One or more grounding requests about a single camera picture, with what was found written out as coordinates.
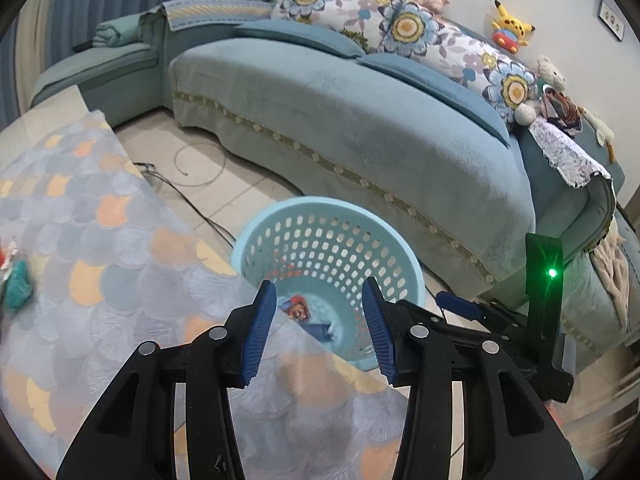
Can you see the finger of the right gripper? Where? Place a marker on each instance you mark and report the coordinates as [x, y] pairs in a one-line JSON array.
[[466, 309]]

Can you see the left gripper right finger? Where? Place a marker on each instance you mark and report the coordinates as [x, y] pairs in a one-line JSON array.
[[508, 433]]

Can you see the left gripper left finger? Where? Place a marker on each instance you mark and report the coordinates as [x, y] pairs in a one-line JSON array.
[[129, 433]]

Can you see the teal wrapper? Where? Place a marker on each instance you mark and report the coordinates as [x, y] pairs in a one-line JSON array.
[[17, 287]]

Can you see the teal sectional sofa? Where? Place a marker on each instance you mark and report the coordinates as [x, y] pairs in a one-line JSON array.
[[332, 127]]

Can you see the light blue laundry basket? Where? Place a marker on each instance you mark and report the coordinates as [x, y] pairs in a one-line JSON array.
[[321, 250]]

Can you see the white lace armrest cover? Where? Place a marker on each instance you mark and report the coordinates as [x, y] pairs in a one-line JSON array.
[[575, 166]]

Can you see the patterned scale tablecloth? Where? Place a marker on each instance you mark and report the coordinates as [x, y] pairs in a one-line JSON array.
[[113, 266]]

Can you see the right blue flat pillow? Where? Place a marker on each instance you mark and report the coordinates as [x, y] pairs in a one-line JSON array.
[[439, 87]]

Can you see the blue flat pillow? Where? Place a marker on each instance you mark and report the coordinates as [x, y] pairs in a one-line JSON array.
[[289, 32], [439, 87]]

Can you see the white duck plush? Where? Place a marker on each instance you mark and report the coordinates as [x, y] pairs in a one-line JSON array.
[[604, 134]]

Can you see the white bear plush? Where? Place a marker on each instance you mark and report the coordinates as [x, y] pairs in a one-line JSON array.
[[547, 76]]

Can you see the pikachu plush toy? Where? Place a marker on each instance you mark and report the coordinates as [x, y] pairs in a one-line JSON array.
[[509, 32]]

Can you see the right floral cushion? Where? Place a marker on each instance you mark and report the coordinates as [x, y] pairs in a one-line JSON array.
[[411, 31]]

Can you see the floral cushion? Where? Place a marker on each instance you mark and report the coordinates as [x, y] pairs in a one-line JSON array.
[[364, 21], [411, 31]]

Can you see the left floral cushion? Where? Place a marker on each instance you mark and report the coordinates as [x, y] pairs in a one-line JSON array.
[[364, 21]]

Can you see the left blue flat pillow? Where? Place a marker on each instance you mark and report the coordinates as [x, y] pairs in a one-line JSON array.
[[289, 32]]

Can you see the folded teal blanket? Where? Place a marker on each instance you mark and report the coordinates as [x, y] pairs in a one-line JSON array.
[[117, 33]]

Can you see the striped armrest cover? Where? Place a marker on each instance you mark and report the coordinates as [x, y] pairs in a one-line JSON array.
[[185, 14]]

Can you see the blue curtains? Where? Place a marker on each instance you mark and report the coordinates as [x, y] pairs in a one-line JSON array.
[[43, 33]]

